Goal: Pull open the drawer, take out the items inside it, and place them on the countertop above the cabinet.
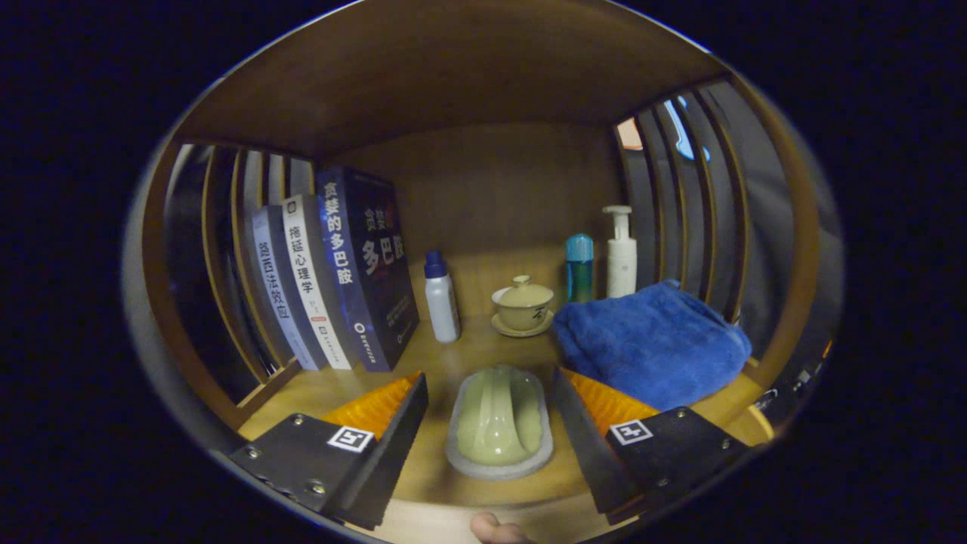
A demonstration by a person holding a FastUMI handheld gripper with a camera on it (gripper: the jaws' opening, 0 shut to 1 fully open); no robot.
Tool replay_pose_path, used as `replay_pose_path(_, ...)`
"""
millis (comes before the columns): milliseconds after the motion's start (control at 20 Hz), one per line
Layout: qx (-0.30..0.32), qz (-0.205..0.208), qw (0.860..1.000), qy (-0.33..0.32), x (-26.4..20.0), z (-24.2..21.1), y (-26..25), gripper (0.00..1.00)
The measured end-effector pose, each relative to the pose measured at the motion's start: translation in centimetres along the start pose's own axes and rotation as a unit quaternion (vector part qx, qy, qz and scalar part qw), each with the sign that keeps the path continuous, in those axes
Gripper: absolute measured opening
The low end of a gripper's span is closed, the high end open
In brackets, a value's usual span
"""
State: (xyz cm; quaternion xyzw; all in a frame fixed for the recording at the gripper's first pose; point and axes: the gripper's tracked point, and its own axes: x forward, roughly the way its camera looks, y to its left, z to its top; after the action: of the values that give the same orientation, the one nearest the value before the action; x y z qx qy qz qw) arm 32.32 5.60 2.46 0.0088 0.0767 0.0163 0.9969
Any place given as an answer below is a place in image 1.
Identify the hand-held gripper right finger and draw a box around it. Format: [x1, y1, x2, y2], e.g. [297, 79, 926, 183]
[551, 367, 750, 526]

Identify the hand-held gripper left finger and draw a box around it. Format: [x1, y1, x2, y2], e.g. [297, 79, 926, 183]
[227, 372, 430, 531]

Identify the green scrub sponge with handle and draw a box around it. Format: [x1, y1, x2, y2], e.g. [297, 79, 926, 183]
[446, 365, 554, 481]

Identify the wooden countertop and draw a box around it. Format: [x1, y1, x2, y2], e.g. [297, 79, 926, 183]
[238, 246, 775, 541]

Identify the wooden cabinet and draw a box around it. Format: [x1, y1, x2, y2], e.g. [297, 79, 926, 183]
[125, 0, 832, 544]

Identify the blue folded towel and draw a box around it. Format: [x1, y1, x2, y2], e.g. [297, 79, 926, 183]
[551, 280, 753, 413]

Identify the white bottle with blue cap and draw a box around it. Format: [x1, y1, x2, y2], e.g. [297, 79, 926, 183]
[423, 250, 462, 345]

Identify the beige lidded tea cup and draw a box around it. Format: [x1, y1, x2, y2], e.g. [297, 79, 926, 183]
[491, 275, 556, 338]

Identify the teal bottle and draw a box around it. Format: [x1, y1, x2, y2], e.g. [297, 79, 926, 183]
[565, 233, 595, 304]

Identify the dark blue book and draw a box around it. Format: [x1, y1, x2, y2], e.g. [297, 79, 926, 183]
[316, 166, 421, 372]

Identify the white book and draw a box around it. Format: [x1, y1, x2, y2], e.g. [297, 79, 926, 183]
[281, 194, 354, 371]

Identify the light blue book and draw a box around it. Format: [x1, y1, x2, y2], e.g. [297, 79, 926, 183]
[251, 204, 322, 372]

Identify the white pump bottle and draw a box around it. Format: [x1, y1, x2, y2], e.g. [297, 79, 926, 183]
[602, 206, 638, 299]

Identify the black backdrop cloth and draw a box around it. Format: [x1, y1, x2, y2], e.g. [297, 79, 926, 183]
[616, 76, 845, 363]

